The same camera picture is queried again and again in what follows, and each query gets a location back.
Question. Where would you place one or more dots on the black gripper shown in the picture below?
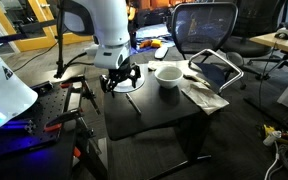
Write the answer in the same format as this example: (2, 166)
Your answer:
(115, 76)

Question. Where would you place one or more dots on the dark grey pen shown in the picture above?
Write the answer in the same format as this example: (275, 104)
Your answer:
(136, 108)

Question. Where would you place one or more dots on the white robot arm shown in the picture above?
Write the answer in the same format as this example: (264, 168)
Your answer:
(107, 22)

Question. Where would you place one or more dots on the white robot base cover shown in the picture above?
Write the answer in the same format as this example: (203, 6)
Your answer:
(15, 96)

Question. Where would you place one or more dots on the white ceramic bowl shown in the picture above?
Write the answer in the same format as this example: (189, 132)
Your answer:
(168, 76)

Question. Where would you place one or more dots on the white round plate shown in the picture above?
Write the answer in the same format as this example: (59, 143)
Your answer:
(126, 86)

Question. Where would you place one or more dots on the crumpled beige paper napkin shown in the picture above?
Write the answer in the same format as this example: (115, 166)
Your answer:
(204, 97)

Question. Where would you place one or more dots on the black mesh office chair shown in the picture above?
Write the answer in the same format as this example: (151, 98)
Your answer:
(200, 29)

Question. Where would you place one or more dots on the black perforated breadboard plate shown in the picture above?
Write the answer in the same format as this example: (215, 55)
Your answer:
(27, 131)

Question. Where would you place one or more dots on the silver chair armrest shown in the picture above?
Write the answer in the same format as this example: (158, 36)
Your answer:
(217, 65)

